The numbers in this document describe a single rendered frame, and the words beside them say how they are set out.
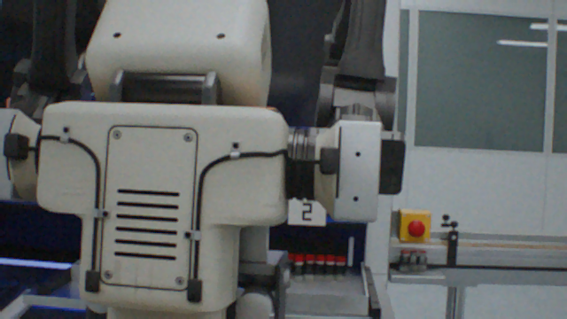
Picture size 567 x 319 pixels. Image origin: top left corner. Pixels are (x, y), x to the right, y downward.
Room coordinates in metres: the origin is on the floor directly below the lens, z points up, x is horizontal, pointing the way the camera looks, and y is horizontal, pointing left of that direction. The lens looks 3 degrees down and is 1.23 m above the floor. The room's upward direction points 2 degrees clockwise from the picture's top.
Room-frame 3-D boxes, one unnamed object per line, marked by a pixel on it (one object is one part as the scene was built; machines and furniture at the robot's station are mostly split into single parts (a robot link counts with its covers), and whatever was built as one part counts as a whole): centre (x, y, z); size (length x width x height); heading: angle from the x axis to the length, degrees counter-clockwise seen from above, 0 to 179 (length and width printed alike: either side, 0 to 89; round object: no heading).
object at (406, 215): (1.71, -0.31, 0.99); 0.08 x 0.07 x 0.07; 177
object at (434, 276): (1.75, -0.33, 0.87); 0.14 x 0.13 x 0.02; 177
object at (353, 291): (1.50, -0.04, 0.90); 0.34 x 0.26 x 0.04; 176
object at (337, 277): (1.61, -0.05, 0.90); 0.18 x 0.02 x 0.05; 86
